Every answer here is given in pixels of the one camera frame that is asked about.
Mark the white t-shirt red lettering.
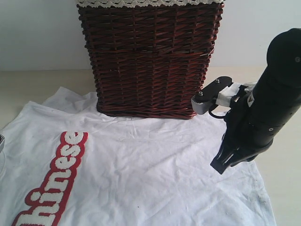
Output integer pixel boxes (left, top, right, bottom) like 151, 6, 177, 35
0, 88, 276, 226

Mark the white lace fabric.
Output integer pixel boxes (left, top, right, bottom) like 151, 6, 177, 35
75, 0, 224, 8

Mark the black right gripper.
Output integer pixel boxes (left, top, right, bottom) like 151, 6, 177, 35
210, 89, 275, 175

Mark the dark red wicker basket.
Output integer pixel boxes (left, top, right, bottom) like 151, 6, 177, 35
78, 2, 224, 119

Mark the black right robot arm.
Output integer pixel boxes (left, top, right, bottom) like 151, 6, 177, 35
210, 28, 301, 174

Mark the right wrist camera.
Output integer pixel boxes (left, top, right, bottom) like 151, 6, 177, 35
191, 76, 247, 115

